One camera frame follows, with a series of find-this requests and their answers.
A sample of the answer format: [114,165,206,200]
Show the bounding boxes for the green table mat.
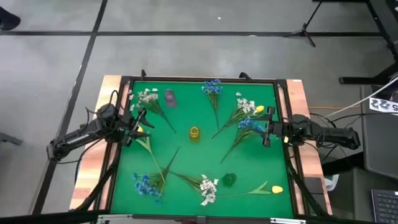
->
[110,80,295,218]

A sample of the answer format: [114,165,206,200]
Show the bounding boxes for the white cable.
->
[323,76,398,119]

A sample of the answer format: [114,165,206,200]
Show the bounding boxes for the black metal desk stand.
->
[338,0,398,85]

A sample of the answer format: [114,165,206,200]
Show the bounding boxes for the black cable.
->
[73,138,105,185]

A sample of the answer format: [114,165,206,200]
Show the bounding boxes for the black aluminium table frame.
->
[93,74,330,224]

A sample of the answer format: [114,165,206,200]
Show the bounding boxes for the white marker tag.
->
[369,96,398,114]

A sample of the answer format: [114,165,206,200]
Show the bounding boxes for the yellow ribbed glass vase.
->
[188,126,201,142]

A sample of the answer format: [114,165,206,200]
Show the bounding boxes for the purple ribbed glass vase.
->
[164,89,178,108]

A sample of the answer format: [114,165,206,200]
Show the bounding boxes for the black keyboard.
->
[371,189,398,223]

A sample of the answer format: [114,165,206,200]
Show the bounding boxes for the black diagonal frame strut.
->
[76,149,121,212]
[287,158,330,217]

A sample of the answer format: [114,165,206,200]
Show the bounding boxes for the black shoe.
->
[0,6,21,31]

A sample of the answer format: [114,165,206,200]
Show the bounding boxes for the silver corner bracket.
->
[269,217,307,224]
[96,213,134,224]

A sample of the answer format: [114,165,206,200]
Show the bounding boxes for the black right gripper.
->
[253,106,287,148]

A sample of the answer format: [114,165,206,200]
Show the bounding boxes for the white bag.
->
[325,174,340,192]

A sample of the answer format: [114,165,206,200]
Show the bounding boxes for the yellow artificial tulip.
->
[216,180,284,198]
[248,105,265,116]
[135,125,167,184]

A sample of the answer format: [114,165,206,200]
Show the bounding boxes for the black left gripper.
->
[119,107,155,147]

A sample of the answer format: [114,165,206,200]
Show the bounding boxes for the grey cabinet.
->
[360,85,398,180]

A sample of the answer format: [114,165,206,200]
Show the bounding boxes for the green glass vase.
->
[221,172,238,188]

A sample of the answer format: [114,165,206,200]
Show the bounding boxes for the grey metal foot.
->
[0,132,24,146]

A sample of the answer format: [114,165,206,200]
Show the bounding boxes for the black tripod stand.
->
[282,0,324,48]

